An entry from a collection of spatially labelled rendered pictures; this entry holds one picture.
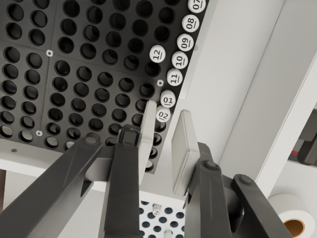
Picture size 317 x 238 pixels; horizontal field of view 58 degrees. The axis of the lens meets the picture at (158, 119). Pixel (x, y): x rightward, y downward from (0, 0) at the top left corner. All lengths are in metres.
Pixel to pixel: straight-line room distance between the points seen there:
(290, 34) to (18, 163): 0.28
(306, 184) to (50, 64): 0.41
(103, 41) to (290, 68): 0.15
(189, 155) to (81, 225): 0.38
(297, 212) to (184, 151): 0.33
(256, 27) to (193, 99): 0.10
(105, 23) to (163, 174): 0.18
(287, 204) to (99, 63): 0.35
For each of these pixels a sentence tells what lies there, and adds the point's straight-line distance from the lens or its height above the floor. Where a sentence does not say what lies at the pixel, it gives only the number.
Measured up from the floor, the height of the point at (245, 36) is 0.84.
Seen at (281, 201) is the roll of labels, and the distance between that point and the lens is 0.49.
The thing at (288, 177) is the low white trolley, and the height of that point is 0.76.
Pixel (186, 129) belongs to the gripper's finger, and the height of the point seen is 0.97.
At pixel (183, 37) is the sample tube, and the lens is 0.22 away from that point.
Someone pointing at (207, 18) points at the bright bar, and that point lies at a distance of 0.29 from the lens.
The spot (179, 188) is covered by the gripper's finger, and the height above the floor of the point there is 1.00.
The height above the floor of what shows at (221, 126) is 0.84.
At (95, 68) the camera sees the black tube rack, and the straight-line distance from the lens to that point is 0.24.
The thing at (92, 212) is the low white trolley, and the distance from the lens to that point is 0.50.
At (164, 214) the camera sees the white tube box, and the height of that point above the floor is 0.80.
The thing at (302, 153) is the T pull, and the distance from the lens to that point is 0.29.
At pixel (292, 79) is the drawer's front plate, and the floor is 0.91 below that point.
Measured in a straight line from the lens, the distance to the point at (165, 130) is 0.26.
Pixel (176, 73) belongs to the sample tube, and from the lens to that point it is 0.23.
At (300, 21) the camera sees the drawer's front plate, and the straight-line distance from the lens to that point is 0.28.
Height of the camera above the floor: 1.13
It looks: 68 degrees down
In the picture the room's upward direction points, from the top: 180 degrees clockwise
